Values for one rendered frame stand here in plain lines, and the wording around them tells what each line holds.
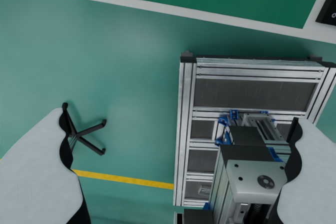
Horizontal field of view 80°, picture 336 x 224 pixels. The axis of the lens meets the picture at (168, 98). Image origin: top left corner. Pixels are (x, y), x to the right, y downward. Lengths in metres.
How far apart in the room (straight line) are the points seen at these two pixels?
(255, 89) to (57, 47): 1.25
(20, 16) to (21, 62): 0.31
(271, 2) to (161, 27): 0.83
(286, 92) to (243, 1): 0.89
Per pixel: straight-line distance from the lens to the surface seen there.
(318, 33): 0.62
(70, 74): 1.55
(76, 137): 1.74
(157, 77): 1.38
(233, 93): 1.24
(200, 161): 1.55
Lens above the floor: 1.26
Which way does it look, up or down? 60 degrees down
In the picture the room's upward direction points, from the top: 175 degrees counter-clockwise
